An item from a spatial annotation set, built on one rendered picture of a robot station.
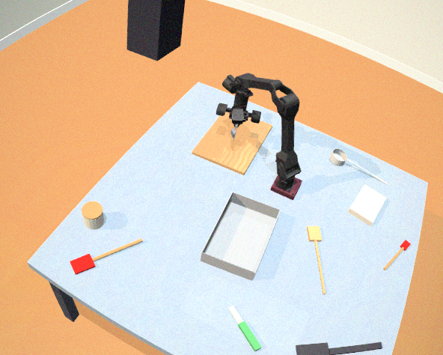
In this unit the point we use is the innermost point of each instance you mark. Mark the small tan cylinder with orange top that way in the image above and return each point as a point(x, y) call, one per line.
point(92, 213)

